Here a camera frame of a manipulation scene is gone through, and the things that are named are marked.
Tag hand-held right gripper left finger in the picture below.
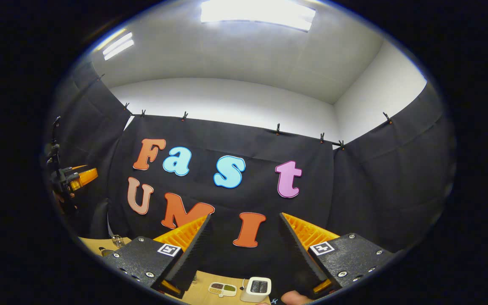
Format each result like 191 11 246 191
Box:
102 214 211 299

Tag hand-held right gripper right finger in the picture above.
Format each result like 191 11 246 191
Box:
279 212 395 299

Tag divided plate of beans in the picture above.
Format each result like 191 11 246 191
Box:
208 282 237 297

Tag white toaster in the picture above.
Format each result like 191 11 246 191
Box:
240 277 272 303

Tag black backdrop cloth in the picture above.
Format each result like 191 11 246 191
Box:
43 59 456 297

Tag row of black cloth clips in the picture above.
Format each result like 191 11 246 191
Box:
98 74 393 151

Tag small ceiling light panel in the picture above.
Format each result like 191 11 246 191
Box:
96 29 135 61

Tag large ceiling light panel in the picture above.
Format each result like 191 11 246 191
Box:
200 0 316 32

